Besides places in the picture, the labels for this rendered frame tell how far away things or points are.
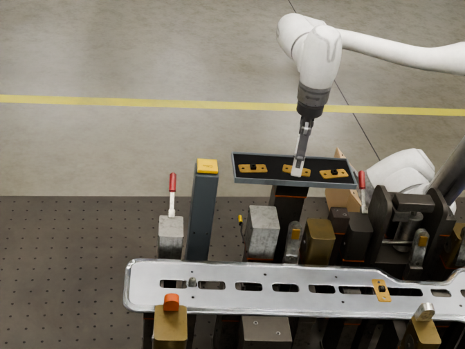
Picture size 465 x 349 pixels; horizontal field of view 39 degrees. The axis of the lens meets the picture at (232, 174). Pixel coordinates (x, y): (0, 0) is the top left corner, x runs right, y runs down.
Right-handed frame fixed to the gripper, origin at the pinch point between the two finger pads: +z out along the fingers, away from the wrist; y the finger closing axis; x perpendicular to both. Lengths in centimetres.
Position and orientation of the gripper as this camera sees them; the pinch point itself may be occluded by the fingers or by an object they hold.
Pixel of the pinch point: (298, 159)
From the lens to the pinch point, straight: 193.9
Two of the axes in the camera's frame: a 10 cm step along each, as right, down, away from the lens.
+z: -1.2, 8.0, 5.8
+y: -1.7, 5.6, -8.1
